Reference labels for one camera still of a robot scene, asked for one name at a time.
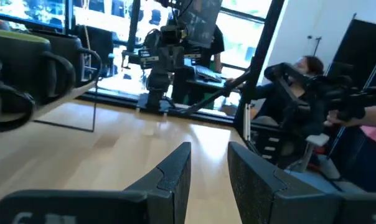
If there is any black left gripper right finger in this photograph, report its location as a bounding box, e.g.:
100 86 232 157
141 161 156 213
227 141 376 224

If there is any black keyboard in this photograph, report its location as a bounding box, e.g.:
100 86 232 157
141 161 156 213
194 64 223 83

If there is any black monitor pole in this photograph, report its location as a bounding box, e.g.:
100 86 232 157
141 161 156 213
126 0 141 54

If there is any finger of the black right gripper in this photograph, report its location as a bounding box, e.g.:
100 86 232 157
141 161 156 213
138 48 160 63
184 45 204 62

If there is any green mat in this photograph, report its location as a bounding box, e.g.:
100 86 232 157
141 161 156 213
183 93 215 110

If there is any black mug green interior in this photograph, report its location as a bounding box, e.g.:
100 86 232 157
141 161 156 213
0 27 77 105

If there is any wooden shelf with black legs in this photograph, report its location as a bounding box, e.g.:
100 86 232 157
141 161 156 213
0 79 99 138

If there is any black chair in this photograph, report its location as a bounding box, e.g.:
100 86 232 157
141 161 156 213
74 24 114 78

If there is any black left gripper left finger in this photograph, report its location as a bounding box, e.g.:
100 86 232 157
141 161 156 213
0 141 192 224

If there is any black drawer cart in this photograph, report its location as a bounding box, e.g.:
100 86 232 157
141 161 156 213
251 123 296 169

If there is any white bracket strip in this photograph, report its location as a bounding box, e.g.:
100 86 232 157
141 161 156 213
242 103 251 141

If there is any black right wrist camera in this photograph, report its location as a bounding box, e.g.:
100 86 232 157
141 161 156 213
158 24 189 44

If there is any black cabinet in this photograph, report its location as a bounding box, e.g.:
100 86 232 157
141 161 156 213
326 18 376 103

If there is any black rig post with brace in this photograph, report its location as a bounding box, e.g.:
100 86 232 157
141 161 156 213
172 0 286 133

